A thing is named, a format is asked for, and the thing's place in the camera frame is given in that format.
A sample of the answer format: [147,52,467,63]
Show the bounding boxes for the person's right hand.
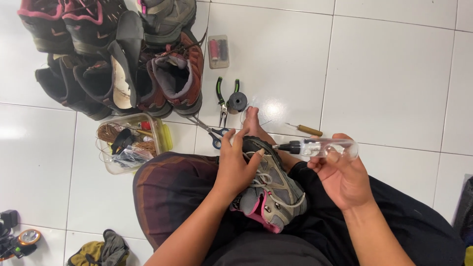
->
[307,134,374,212]

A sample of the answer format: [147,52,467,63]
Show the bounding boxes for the person's left hand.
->
[214,127,265,196]

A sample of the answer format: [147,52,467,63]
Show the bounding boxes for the clear glue bottle black nozzle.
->
[273,138,359,160]

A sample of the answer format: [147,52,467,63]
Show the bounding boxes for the grey hiking shoe pink lining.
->
[230,136,308,234]

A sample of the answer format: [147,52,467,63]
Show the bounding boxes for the person's bare foot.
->
[242,106,276,145]

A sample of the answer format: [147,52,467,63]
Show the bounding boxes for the person's plaid sarong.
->
[132,151,231,252]

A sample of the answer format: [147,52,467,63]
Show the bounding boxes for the black thread spool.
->
[227,92,248,115]

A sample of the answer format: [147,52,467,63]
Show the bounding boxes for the clear plastic supply container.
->
[96,113,174,175]

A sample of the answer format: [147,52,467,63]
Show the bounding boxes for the person's black trousers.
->
[201,162,466,266]

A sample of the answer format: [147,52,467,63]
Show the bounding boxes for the clear plastic bag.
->
[112,146,154,168]

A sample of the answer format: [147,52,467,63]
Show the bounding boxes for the maroon hiking shoe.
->
[136,57,173,119]
[152,30,205,118]

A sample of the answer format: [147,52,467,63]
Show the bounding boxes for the clear plastic thread box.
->
[207,35,231,70]

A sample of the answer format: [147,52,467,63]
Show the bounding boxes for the dark bag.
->
[452,175,473,266]

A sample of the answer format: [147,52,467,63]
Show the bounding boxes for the yellow grey work gloves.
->
[66,229,131,266]

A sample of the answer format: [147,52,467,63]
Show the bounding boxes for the grey shoe insole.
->
[107,10,145,110]

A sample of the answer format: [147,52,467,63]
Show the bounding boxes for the black shoe pink collar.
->
[62,0,129,57]
[17,0,76,54]

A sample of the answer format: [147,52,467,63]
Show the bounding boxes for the black headlamp orange rim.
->
[0,209,42,261]

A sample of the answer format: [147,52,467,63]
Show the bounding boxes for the blue handled scissors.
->
[186,115,230,150]

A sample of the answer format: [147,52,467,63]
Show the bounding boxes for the wooden handled awl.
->
[285,123,323,137]

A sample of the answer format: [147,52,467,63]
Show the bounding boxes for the green black handled pliers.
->
[216,77,241,128]

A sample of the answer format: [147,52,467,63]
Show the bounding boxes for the brass handled awl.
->
[120,125,154,138]

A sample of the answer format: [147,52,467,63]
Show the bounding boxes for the black strap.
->
[111,128,136,155]

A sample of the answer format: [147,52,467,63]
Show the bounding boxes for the coil of brown cord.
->
[96,123,120,145]

